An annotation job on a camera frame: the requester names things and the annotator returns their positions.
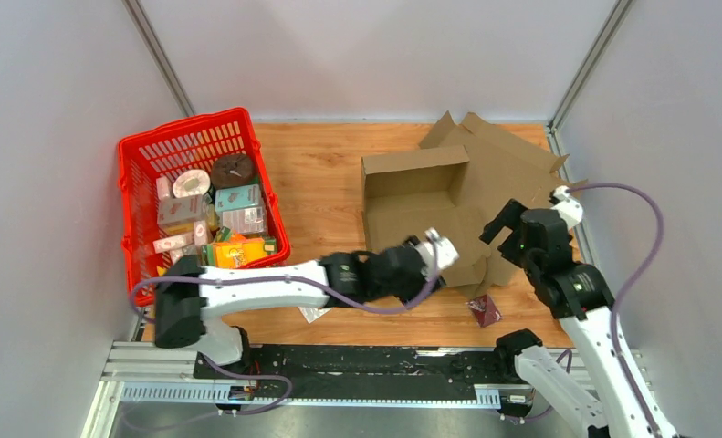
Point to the orange snack box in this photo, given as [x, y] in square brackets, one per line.
[238, 253]

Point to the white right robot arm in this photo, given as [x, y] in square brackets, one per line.
[577, 296]

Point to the aluminium front rail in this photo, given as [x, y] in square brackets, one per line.
[179, 375]

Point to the clear plastic bag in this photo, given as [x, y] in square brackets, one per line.
[312, 314]

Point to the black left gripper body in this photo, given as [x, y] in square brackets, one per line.
[406, 291]

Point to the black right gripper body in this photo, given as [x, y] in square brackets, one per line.
[509, 218]

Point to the red plastic basket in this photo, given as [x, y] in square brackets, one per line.
[149, 160]

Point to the brown round cake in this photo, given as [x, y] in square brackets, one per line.
[232, 170]

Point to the pink white carton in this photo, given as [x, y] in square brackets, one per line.
[178, 215]

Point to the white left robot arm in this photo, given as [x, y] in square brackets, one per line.
[191, 300]

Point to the brown cardboard box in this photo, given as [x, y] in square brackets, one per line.
[407, 192]

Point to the dark red packet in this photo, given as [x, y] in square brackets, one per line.
[484, 311]

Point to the pink white tape roll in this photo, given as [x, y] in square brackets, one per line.
[191, 183]

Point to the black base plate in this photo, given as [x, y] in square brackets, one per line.
[376, 373]

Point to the teal snack box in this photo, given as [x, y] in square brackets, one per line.
[236, 198]

